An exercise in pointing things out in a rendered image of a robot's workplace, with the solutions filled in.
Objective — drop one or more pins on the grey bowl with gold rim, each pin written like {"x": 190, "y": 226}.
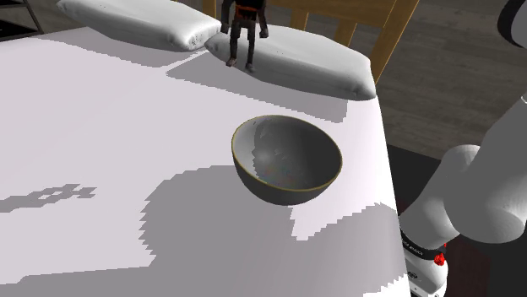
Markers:
{"x": 288, "y": 158}

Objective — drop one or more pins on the dark human figure toy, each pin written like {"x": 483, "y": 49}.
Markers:
{"x": 243, "y": 29}

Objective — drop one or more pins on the bed with wooden headboard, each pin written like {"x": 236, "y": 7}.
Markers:
{"x": 103, "y": 123}

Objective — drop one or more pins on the white pillow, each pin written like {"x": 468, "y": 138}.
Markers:
{"x": 140, "y": 18}
{"x": 304, "y": 57}

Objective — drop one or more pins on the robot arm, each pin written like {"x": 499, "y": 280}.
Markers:
{"x": 477, "y": 193}

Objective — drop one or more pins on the dark metal frame furniture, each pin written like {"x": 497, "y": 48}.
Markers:
{"x": 16, "y": 18}

